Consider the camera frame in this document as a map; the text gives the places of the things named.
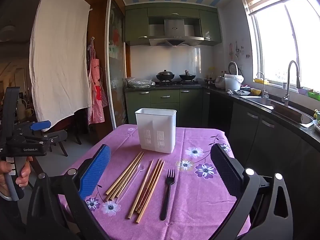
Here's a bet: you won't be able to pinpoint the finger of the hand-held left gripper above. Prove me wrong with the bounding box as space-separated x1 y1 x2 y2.
40 129 68 146
14 120 52 134

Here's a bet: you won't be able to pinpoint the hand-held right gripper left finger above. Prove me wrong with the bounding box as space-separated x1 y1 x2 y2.
25 144 112 240

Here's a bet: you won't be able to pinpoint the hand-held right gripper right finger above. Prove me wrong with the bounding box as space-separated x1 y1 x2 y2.
210 144 294 240

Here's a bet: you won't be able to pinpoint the clear plastic spoon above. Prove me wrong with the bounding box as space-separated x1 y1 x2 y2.
116 164 146 203

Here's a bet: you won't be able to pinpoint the black plastic fork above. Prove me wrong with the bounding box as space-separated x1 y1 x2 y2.
160 168 176 221

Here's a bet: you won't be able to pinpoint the white plastic utensil holder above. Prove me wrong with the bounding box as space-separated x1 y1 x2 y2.
135 108 177 154

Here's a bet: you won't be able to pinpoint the person's left forearm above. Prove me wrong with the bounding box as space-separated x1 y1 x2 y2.
0 199 29 240

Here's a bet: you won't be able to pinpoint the person's left hand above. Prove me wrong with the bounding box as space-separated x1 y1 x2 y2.
0 156 33 198

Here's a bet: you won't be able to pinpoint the dark wooden chair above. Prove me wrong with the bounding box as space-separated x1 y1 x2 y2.
49 115 83 157

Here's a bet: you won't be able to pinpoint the purple floral tablecloth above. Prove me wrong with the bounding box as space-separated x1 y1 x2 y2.
57 124 252 240

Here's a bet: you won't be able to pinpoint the dark base cabinets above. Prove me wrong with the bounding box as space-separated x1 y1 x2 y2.
205 90 320 240

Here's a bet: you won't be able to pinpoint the red checkered apron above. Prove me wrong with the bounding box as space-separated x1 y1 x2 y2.
87 37 108 125

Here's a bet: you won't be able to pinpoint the white hanging cloth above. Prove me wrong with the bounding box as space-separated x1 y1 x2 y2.
29 0 92 132

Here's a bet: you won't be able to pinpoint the steel sink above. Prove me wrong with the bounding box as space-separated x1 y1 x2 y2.
240 96 314 128

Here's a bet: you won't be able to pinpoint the white plastic bucket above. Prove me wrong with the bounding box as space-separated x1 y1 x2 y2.
224 74 244 92

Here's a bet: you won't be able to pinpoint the steel pot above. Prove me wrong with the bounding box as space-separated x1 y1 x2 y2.
214 76 226 90

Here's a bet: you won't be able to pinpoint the small steel faucet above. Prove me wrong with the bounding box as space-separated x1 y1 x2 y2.
256 72 269 98

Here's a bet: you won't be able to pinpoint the clear plastic bag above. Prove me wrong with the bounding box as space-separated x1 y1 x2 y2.
126 77 156 88

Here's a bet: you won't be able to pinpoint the green base cabinets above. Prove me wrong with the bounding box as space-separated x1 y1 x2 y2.
125 88 210 128

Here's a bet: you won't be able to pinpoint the gas stove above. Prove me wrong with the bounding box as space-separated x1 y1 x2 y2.
152 80 202 87

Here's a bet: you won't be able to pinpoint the tall steel faucet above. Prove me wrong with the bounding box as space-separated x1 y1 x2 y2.
282 60 302 107

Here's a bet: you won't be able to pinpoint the black wok with lid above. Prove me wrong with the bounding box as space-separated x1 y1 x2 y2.
156 69 175 82

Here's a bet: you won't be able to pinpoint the green container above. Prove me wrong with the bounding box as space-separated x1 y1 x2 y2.
307 89 320 101

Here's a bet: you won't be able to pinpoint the window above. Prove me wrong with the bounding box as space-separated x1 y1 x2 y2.
246 0 320 90

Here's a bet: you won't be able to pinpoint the steel range hood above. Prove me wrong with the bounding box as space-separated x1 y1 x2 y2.
148 17 205 47

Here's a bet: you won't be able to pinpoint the wall hooks with utensils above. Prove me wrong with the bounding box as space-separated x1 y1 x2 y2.
229 41 252 59

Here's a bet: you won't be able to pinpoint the green wall cabinets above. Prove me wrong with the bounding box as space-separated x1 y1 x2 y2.
124 7 223 47

